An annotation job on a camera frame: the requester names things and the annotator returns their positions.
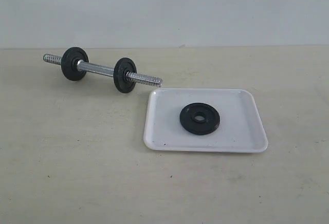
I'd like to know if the chrome threaded dumbbell bar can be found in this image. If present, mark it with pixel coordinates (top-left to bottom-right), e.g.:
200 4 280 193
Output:
43 54 163 87

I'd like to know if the black weight plate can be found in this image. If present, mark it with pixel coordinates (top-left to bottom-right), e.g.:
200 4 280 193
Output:
179 103 221 136

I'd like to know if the black weight plate tray end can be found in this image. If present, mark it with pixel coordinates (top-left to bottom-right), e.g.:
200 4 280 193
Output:
113 58 137 94

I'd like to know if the white rectangular plastic tray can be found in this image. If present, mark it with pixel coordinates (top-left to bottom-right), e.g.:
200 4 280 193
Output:
143 88 268 153

